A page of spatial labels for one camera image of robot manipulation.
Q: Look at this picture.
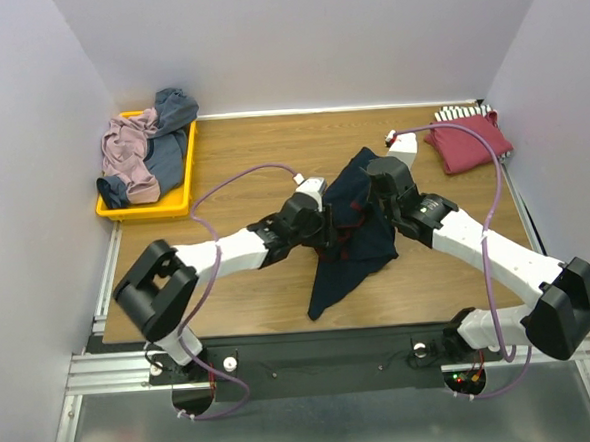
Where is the navy basketball jersey tank top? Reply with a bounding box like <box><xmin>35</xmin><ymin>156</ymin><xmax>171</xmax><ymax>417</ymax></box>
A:
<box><xmin>308</xmin><ymin>147</ymin><xmax>398</xmax><ymax>321</ymax></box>

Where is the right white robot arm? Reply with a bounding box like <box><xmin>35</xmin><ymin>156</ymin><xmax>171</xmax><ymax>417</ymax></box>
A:
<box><xmin>366</xmin><ymin>157</ymin><xmax>590</xmax><ymax>361</ymax></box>

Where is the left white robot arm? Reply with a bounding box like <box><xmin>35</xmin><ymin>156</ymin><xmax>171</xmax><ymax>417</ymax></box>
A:
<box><xmin>113</xmin><ymin>193</ymin><xmax>336</xmax><ymax>382</ymax></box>

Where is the folded red tank top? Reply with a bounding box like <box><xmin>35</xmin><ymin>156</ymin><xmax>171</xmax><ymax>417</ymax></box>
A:
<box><xmin>422</xmin><ymin>110</ymin><xmax>516</xmax><ymax>177</ymax></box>

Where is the folded striped tank top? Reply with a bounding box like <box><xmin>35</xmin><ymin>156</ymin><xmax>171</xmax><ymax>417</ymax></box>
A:
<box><xmin>432</xmin><ymin>100</ymin><xmax>514</xmax><ymax>166</ymax></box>

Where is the grey-blue tank top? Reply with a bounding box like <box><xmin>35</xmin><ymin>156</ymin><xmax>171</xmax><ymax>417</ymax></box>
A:
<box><xmin>96</xmin><ymin>88</ymin><xmax>199</xmax><ymax>209</ymax></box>

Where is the pink tank top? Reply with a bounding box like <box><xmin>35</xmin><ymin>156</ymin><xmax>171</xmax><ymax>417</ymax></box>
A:
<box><xmin>101</xmin><ymin>107</ymin><xmax>160</xmax><ymax>205</ymax></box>

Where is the yellow plastic tray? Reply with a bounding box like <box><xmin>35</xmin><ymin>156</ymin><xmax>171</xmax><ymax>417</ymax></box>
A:
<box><xmin>96</xmin><ymin>111</ymin><xmax>197</xmax><ymax>221</ymax></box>

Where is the left white knob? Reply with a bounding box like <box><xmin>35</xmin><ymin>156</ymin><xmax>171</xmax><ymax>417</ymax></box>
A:
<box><xmin>223</xmin><ymin>356</ymin><xmax>238</xmax><ymax>371</ymax></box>

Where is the right silver knob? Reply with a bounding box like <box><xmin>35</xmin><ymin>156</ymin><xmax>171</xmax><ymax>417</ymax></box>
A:
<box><xmin>413</xmin><ymin>342</ymin><xmax>429</xmax><ymax>359</ymax></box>

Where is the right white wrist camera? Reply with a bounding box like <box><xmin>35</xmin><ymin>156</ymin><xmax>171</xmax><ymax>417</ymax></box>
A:
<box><xmin>385</xmin><ymin>130</ymin><xmax>418</xmax><ymax>168</ymax></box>

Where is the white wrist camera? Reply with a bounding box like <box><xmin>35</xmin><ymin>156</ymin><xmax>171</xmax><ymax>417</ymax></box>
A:
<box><xmin>385</xmin><ymin>130</ymin><xmax>418</xmax><ymax>168</ymax></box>
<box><xmin>295</xmin><ymin>177</ymin><xmax>328</xmax><ymax>211</ymax></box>

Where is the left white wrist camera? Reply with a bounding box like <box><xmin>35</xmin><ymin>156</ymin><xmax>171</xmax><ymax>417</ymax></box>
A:
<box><xmin>295</xmin><ymin>177</ymin><xmax>328</xmax><ymax>211</ymax></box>

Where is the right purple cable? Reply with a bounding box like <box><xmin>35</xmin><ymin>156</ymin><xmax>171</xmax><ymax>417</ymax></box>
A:
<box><xmin>396</xmin><ymin>119</ymin><xmax>536</xmax><ymax>405</ymax></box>

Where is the purple cable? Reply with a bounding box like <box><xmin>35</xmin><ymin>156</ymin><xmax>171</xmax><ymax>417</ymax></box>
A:
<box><xmin>396</xmin><ymin>119</ymin><xmax>536</xmax><ymax>405</ymax></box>
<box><xmin>164</xmin><ymin>161</ymin><xmax>316</xmax><ymax>422</ymax></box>

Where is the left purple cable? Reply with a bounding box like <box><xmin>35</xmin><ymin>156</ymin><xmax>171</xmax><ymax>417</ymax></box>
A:
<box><xmin>164</xmin><ymin>161</ymin><xmax>316</xmax><ymax>422</ymax></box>

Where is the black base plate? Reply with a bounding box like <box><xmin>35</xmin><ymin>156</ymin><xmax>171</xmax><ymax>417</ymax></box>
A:
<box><xmin>146</xmin><ymin>317</ymin><xmax>516</xmax><ymax>409</ymax></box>

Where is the aluminium frame rail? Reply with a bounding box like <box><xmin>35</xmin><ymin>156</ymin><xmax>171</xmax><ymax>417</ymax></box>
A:
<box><xmin>55</xmin><ymin>225</ymin><xmax>166</xmax><ymax>442</ymax></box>

